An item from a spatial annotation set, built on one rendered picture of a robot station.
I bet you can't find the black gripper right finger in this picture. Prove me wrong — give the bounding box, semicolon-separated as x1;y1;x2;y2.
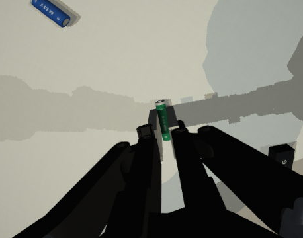
166;106;303;238

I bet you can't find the green aaa battery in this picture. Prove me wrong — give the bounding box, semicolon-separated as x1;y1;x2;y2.
155;100;171;141

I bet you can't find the blue battery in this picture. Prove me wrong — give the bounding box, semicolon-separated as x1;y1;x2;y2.
30;0;70;28

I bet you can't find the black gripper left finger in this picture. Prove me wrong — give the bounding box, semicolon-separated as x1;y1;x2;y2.
12;109;163;238

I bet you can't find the black nine-volt battery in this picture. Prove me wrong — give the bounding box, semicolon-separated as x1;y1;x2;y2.
268;144;295;169

